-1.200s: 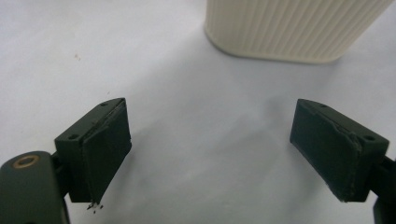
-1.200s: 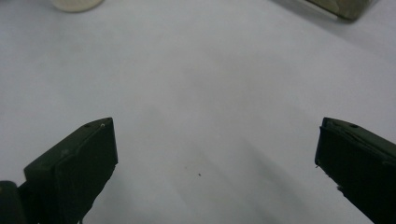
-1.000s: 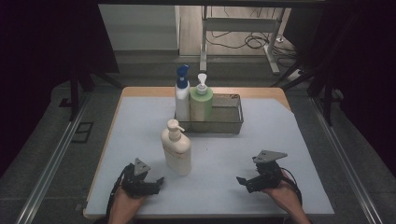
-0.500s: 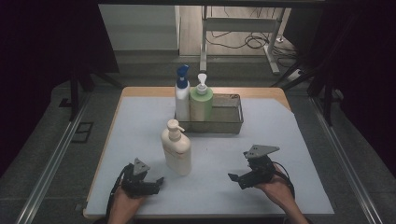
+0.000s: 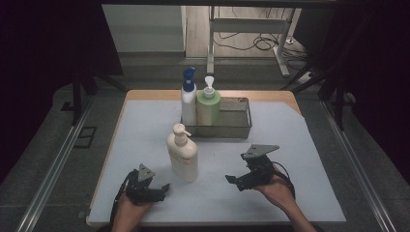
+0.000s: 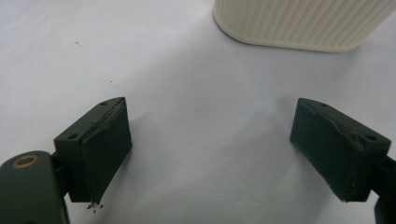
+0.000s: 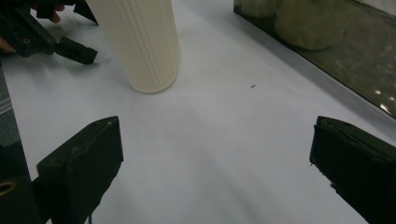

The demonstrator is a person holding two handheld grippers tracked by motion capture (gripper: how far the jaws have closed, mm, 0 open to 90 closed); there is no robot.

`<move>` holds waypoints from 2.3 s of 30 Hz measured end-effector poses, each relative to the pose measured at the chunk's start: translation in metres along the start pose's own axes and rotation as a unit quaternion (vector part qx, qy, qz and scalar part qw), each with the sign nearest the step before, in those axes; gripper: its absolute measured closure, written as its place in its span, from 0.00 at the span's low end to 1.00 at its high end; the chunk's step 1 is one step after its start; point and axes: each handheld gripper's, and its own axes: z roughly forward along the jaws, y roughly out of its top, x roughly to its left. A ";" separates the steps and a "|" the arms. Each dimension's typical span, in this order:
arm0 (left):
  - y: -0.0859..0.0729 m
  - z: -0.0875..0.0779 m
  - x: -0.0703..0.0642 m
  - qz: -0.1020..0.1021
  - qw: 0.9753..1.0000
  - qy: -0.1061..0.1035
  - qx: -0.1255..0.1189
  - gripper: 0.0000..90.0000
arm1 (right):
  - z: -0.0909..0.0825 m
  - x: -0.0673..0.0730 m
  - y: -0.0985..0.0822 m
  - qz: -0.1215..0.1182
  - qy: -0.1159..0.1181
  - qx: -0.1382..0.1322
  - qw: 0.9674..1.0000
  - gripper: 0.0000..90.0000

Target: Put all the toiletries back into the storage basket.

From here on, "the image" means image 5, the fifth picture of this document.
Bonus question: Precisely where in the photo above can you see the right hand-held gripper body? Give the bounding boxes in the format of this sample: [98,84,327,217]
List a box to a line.
[241,144,280,188]

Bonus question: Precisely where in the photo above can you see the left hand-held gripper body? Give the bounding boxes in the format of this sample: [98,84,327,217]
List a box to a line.
[125,163,162,207]

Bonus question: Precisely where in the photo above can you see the cream pump bottle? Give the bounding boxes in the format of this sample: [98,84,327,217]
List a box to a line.
[165,123,199,183]

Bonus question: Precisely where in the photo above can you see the metal mesh basket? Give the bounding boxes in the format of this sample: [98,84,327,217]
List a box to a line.
[179,95,253,139]

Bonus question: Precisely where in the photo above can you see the green pump bottle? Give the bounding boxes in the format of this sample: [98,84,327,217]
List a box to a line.
[195,75,222,127]

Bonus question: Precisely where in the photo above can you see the white bottle with blue pump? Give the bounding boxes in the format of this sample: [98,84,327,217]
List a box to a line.
[180,67,197,126]

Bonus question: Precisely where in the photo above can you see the person's left hand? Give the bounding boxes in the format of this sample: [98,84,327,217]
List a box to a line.
[111,192,153,232]

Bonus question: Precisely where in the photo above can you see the person's right hand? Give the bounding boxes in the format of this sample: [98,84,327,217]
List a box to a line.
[254,175,296,211]

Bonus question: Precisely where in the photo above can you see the pale blue table mat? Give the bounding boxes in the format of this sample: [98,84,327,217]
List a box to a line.
[87,100,347,224]

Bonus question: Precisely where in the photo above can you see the dark floor socket plate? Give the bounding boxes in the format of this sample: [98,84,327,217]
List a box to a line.
[73,126,98,149]

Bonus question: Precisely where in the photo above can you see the black tripod stand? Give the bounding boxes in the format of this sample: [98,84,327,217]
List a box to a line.
[279,61,348,131]

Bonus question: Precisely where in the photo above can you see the white power strip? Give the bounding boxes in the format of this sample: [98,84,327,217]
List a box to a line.
[298,72,315,85]

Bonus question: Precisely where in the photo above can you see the left hand-held gripper cable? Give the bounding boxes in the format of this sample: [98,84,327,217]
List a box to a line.
[109,170,134,226]

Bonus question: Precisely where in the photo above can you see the aluminium floor rail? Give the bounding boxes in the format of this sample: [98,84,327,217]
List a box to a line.
[15,96,93,232]
[320,100,397,232]

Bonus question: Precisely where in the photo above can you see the black floor cables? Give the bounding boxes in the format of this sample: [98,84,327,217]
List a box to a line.
[214,8,308,71]

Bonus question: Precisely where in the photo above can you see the white desk frame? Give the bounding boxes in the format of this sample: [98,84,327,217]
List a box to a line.
[206,6,296,78]

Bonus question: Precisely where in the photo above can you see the white wall panel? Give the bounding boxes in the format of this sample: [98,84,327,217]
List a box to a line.
[101,4,188,53]

